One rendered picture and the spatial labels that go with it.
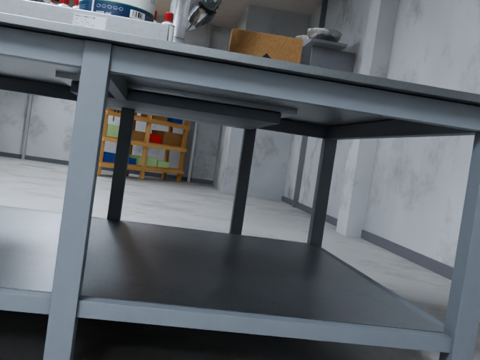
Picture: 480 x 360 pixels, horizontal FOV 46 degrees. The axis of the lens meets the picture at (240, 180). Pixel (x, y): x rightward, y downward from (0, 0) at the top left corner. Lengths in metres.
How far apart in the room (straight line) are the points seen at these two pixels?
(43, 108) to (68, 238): 9.76
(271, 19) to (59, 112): 4.31
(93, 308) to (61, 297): 0.08
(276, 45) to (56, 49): 1.25
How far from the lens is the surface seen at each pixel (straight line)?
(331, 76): 1.34
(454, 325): 1.58
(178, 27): 2.61
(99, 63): 1.32
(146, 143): 9.51
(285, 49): 2.41
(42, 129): 11.05
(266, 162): 9.07
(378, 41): 5.61
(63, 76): 2.16
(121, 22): 1.38
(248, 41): 2.40
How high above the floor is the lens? 0.60
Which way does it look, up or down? 2 degrees down
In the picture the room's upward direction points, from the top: 8 degrees clockwise
